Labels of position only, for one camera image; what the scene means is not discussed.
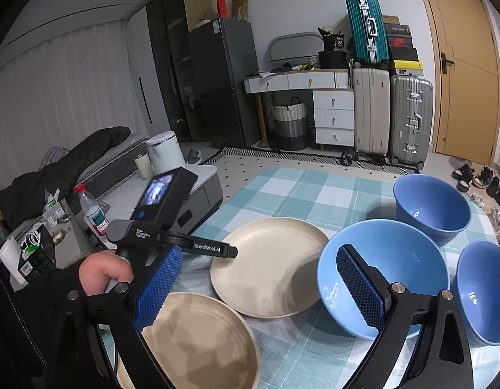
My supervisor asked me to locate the pile of shoes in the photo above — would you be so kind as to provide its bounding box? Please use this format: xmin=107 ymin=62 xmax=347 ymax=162
xmin=449 ymin=156 xmax=500 ymax=248

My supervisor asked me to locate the person's left forearm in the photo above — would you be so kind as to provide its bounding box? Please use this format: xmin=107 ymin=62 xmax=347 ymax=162
xmin=0 ymin=247 xmax=89 ymax=389

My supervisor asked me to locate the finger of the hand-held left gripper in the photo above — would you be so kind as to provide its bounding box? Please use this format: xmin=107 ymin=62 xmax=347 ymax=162
xmin=161 ymin=230 xmax=239 ymax=259

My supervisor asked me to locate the black shopping bag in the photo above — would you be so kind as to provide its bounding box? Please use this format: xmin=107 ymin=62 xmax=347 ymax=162
xmin=317 ymin=26 xmax=348 ymax=70

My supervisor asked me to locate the red capped water bottle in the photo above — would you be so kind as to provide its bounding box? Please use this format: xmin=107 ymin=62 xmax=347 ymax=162
xmin=74 ymin=184 xmax=110 ymax=237

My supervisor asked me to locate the white desk with drawers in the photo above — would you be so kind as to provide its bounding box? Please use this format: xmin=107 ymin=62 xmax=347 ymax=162
xmin=243 ymin=68 xmax=356 ymax=153

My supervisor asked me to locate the grey mattress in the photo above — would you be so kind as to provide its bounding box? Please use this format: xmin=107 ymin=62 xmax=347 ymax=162
xmin=74 ymin=132 xmax=153 ymax=189

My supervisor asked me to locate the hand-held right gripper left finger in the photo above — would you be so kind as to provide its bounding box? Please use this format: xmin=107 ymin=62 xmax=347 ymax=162
xmin=57 ymin=245 xmax=186 ymax=389

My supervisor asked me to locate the cream cup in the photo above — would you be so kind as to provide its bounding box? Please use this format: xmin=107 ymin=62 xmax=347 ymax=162
xmin=134 ymin=154 xmax=155 ymax=179

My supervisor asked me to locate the grey arched mirror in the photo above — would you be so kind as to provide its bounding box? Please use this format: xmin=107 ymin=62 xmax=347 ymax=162
xmin=267 ymin=31 xmax=322 ymax=70

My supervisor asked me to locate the large tan cardboard box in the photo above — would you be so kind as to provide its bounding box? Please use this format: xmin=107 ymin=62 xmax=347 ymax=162
xmin=181 ymin=0 xmax=212 ymax=32

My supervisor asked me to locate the tan wooden door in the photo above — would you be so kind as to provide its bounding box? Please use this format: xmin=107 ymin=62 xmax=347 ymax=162
xmin=411 ymin=0 xmax=500 ymax=168

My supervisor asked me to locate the yellow black shoe box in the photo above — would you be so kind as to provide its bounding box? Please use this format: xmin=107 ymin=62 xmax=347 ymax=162
xmin=390 ymin=60 xmax=424 ymax=77

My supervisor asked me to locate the blue bowl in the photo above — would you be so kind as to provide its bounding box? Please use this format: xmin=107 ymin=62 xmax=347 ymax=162
xmin=393 ymin=174 xmax=472 ymax=248
xmin=450 ymin=240 xmax=500 ymax=348
xmin=317 ymin=219 xmax=448 ymax=342

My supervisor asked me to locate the dark grey refrigerator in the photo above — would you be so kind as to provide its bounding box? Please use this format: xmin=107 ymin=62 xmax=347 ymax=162
xmin=187 ymin=18 xmax=261 ymax=149

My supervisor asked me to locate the patterned white rug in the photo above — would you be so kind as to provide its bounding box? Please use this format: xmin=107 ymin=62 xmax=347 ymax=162
xmin=184 ymin=146 xmax=410 ymax=213

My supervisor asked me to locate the woven laundry basket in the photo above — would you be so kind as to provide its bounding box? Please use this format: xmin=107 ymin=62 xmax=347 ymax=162
xmin=271 ymin=97 xmax=310 ymax=152

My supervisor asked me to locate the beige suitcase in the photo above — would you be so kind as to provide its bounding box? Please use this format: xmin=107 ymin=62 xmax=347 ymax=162
xmin=352 ymin=67 xmax=392 ymax=163

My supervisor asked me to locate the person's left hand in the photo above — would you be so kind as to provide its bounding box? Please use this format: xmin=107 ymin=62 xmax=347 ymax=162
xmin=79 ymin=251 xmax=134 ymax=297

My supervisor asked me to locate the plaid pillow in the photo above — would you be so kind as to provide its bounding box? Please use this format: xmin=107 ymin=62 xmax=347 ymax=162
xmin=37 ymin=147 xmax=71 ymax=171

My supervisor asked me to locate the beige plate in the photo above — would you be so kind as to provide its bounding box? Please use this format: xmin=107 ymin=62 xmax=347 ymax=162
xmin=115 ymin=292 xmax=261 ymax=389
xmin=209 ymin=217 xmax=330 ymax=322

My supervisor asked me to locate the dark jacket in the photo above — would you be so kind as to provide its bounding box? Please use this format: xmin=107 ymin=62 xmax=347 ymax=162
xmin=0 ymin=126 xmax=131 ymax=230

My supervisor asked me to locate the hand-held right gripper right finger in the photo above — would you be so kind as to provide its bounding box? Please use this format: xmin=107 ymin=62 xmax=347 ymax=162
xmin=336 ymin=244 xmax=475 ymax=389

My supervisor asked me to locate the green white carton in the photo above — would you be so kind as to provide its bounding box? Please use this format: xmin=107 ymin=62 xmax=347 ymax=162
xmin=43 ymin=190 xmax=71 ymax=228

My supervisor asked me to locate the teal suitcase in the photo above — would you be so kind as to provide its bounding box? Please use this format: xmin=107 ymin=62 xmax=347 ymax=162
xmin=344 ymin=0 xmax=391 ymax=70

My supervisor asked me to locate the white lidded bin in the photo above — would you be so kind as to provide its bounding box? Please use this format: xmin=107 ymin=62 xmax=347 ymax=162
xmin=146 ymin=130 xmax=186 ymax=176

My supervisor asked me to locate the small cardboard box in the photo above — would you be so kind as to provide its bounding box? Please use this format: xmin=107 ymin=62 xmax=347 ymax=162
xmin=230 ymin=0 xmax=250 ymax=23

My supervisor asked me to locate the silver suitcase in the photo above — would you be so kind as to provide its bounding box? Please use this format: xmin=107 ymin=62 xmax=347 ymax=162
xmin=389 ymin=74 xmax=435 ymax=170

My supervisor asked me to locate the black glass wardrobe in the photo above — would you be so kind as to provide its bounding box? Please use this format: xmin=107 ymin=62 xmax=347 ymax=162
xmin=146 ymin=0 xmax=194 ymax=143

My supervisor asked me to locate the white wardrobe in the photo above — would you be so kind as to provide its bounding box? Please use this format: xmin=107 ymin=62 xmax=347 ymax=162
xmin=125 ymin=7 xmax=160 ymax=139

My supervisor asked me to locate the white curtain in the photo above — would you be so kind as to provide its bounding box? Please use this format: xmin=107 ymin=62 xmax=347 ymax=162
xmin=0 ymin=34 xmax=152 ymax=200

